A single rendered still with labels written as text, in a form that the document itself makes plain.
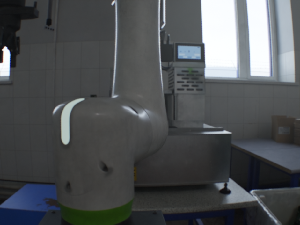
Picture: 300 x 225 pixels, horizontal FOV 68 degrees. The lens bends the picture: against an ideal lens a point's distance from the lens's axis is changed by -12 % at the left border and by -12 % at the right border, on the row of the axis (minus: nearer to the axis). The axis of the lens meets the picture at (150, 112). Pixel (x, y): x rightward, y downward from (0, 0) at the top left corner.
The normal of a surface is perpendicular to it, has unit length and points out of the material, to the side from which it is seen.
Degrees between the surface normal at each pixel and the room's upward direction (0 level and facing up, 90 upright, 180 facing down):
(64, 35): 90
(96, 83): 90
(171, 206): 0
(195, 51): 90
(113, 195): 90
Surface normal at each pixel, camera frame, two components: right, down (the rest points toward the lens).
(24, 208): 0.00, -1.00
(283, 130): -0.27, 0.04
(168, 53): 0.07, 0.05
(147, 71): 0.40, -0.04
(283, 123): -0.25, 0.34
